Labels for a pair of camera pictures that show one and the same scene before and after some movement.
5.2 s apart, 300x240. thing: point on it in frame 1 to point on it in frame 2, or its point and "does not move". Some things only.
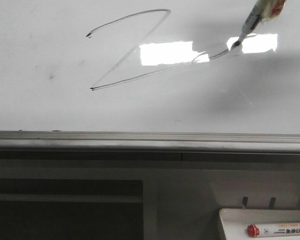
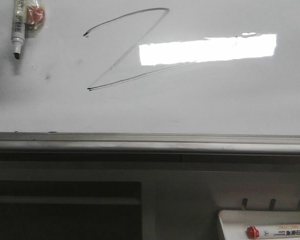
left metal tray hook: [244, 202] does not move
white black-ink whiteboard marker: [250, 24] to [18, 27]
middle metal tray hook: [272, 201] does not move
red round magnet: [270, 9] to [35, 16]
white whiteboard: [152, 66] does not move
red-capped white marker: [273, 229] does not move
